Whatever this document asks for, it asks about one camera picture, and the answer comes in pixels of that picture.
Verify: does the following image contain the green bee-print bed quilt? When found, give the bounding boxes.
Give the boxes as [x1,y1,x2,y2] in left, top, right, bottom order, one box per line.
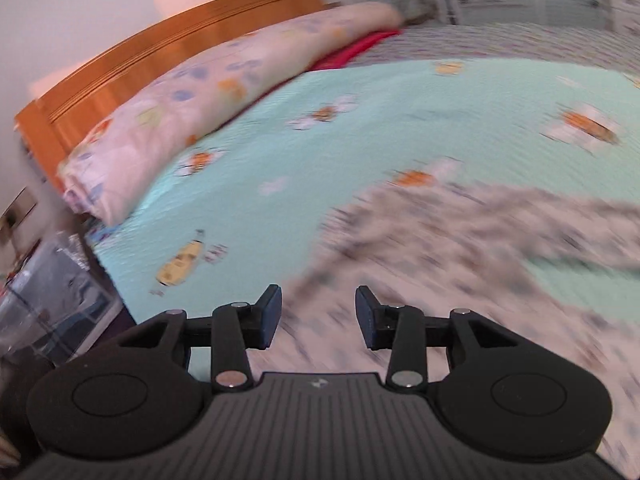
[87,22,640,376]

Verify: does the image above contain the rolled pink floral duvet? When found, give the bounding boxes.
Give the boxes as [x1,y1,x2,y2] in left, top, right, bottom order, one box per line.
[57,1,403,226]

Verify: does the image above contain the clear plastic storage box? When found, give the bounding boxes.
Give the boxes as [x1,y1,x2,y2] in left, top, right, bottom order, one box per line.
[0,232,123,366]

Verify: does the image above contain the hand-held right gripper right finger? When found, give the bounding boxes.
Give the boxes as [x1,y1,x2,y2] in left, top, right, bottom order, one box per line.
[355,285,521,392]

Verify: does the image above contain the red pillow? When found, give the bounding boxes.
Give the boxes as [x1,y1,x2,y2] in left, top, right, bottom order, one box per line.
[310,29,401,72]

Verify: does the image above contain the white letter-print pants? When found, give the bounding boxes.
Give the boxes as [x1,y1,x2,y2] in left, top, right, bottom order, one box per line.
[277,180,640,463]

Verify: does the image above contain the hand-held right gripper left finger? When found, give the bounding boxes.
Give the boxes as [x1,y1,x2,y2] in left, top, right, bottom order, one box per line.
[117,284,283,393]

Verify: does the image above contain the wooden headboard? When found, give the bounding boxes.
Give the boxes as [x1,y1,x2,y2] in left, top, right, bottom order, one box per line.
[15,0,326,193]

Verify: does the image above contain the wall socket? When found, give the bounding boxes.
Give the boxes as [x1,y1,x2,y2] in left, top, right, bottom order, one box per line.
[0,187,38,248]

